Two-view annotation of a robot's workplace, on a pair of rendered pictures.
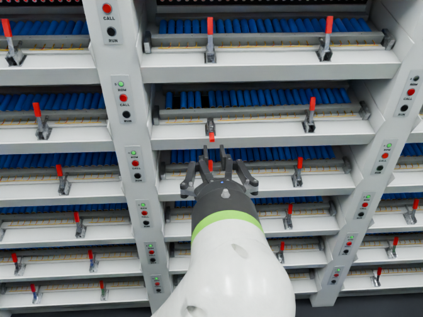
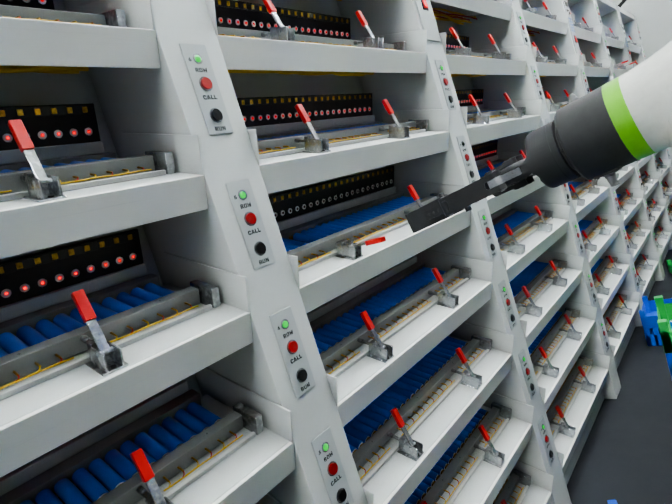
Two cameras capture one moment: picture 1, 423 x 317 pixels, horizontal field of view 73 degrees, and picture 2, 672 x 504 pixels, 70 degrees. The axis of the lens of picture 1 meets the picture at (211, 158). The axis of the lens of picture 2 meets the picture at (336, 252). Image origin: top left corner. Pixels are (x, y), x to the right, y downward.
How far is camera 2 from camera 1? 0.67 m
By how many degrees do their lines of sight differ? 50
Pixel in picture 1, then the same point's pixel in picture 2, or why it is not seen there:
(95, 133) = (207, 320)
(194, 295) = not seen: outside the picture
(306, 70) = (400, 148)
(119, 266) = not seen: outside the picture
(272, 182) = (431, 316)
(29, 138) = (76, 384)
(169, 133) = (309, 276)
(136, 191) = (308, 418)
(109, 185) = (246, 451)
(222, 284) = not seen: outside the picture
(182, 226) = (377, 484)
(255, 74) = (366, 160)
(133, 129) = (274, 276)
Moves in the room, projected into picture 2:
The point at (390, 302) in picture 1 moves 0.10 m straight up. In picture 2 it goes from (594, 453) to (586, 424)
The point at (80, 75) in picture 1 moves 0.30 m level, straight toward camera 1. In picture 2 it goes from (178, 196) to (409, 110)
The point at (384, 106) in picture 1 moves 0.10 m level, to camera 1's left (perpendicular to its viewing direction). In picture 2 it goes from (459, 178) to (438, 185)
